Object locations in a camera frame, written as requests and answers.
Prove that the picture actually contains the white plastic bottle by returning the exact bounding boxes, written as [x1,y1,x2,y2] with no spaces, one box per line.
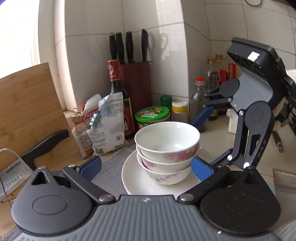
[228,109,241,134]

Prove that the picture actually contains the red-cap glass bottle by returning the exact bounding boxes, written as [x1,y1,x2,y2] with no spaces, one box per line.
[189,76,208,132]

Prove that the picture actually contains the dark soy sauce bottle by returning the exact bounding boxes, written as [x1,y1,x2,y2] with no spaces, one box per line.
[107,60,136,141]

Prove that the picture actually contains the white bowl pale flowers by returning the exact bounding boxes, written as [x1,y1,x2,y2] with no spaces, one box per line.
[141,162,192,185]

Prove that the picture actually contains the white bowl pink purple flowers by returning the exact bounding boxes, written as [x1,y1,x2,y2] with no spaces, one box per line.
[136,146,200,173]

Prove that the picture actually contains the dark red knife block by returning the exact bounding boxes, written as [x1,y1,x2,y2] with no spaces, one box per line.
[118,61,153,118]

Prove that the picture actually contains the black-handled knife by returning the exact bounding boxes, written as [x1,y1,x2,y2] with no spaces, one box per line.
[125,31,135,63]
[115,32,126,65]
[109,33,118,61]

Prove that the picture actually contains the white fruit-print plate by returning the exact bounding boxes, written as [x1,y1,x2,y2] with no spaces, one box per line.
[121,147,210,197]

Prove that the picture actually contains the white wall hook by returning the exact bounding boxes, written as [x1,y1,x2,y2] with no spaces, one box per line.
[159,34,168,55]

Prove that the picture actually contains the green-cap jar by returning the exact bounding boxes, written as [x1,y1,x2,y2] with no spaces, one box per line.
[160,95,173,109]

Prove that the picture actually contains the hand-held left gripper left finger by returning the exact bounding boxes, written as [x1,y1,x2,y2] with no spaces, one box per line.
[22,156,115,206]

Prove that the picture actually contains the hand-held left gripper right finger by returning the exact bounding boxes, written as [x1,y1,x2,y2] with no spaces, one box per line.
[178,156,270,206]

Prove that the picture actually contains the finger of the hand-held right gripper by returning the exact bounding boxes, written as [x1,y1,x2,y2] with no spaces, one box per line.
[211,125,270,169]
[191,85,234,127]

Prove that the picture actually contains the metal wire rack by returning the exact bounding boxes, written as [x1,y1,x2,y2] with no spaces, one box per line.
[0,148,26,204]

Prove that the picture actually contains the red and white food bag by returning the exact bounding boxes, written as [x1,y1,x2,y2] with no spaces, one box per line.
[70,94,109,159]

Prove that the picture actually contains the grey checked cloth mat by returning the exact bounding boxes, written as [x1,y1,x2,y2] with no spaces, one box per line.
[91,148,134,197]

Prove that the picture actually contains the gold-cap dark sauce bottle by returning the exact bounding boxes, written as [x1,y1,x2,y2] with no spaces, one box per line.
[215,54,229,84]
[207,57,221,91]

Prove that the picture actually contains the black-handled kitchen cleaver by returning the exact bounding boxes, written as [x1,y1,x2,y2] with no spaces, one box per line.
[0,129,70,201]

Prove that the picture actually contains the green-lid food tub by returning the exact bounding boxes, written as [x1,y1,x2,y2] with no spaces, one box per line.
[134,105,171,132]

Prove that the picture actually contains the wooden cutting board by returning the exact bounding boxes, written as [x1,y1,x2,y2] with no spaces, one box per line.
[0,62,81,172]

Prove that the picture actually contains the white-lid spice jar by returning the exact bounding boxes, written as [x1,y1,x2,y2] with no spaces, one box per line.
[171,101,188,123]

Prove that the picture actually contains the teal binder clip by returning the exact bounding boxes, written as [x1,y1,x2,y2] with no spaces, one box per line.
[89,111,102,128]

